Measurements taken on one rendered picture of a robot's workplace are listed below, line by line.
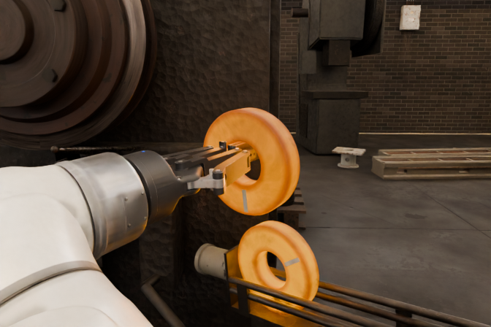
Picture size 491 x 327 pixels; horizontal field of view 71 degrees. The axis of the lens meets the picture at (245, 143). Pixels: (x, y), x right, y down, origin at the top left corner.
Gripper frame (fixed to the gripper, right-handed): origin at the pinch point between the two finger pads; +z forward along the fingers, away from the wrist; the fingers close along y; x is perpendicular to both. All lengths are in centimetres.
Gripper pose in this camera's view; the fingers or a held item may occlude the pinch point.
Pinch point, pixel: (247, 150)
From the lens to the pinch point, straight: 49.7
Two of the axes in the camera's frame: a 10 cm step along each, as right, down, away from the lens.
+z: 6.0, -1.9, 7.8
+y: 8.0, 1.0, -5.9
